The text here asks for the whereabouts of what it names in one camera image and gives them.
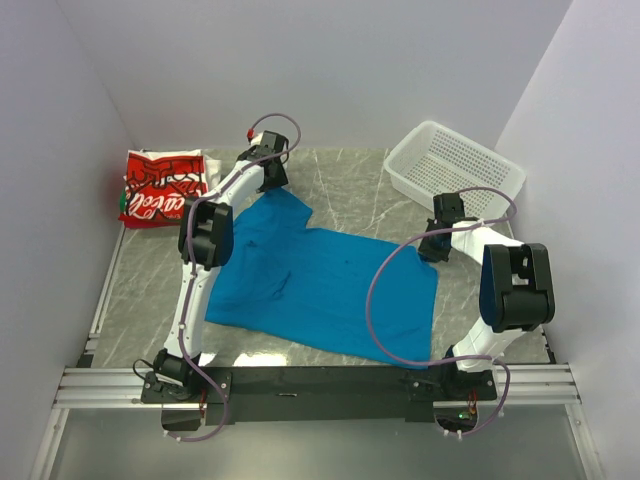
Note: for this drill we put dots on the white plastic basket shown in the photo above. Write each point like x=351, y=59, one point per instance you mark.
x=433, y=159

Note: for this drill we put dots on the folded red Coca-Cola shirt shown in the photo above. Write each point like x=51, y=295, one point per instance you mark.
x=157, y=185

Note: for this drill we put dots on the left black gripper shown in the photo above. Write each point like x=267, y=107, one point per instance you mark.
x=280, y=181

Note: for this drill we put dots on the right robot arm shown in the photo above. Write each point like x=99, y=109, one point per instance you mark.
x=515, y=294

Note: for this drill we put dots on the black base bar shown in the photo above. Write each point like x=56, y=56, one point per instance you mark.
x=305, y=393

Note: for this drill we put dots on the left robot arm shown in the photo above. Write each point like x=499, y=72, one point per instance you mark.
x=206, y=242

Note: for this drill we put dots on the blue t shirt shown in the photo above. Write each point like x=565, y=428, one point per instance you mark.
x=328, y=290

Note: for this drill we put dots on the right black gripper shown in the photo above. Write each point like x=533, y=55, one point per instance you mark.
x=429, y=254

